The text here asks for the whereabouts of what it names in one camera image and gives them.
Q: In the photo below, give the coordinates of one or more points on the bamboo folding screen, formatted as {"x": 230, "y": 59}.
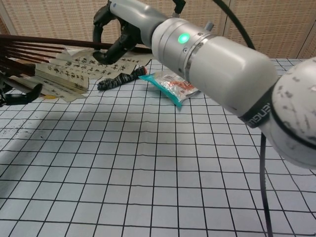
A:
{"x": 49, "y": 19}

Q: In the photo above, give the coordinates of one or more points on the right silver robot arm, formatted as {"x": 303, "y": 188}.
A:
{"x": 222, "y": 69}

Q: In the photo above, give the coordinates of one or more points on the white black checked tablecloth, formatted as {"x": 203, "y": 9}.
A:
{"x": 148, "y": 160}

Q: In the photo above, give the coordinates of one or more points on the teal clear snack packet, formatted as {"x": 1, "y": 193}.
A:
{"x": 172, "y": 89}

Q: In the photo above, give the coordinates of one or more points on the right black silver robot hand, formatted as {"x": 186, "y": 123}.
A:
{"x": 138, "y": 17}

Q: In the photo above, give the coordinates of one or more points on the paper folding fan red ribs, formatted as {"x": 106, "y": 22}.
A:
{"x": 74, "y": 66}

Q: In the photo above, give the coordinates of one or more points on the black grey striped glove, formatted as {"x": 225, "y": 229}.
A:
{"x": 118, "y": 80}

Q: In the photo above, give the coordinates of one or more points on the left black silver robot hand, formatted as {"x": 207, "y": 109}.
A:
{"x": 23, "y": 97}

